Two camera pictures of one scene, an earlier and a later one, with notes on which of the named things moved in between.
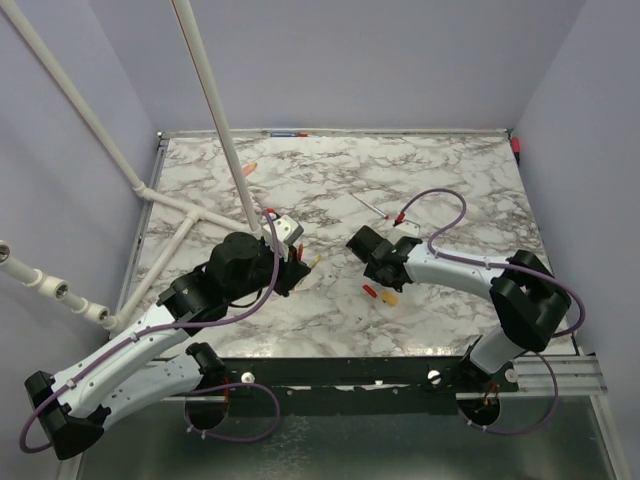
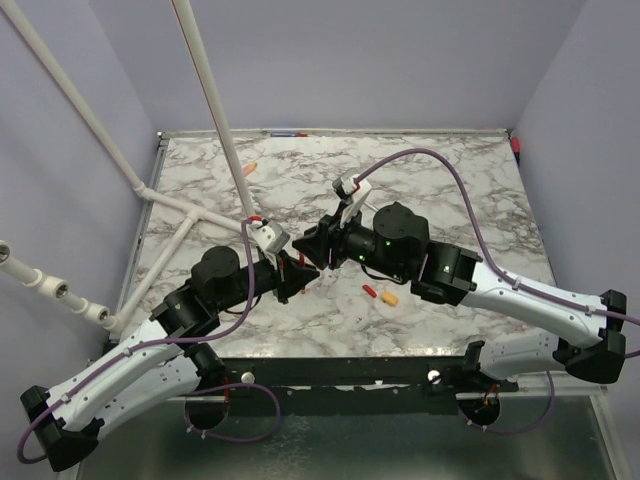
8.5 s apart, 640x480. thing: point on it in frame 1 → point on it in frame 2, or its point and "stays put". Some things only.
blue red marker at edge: x=288 y=134 stays put
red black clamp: x=516 y=147 stays put
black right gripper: x=369 y=271 → x=329 y=235
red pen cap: x=369 y=290 stays put
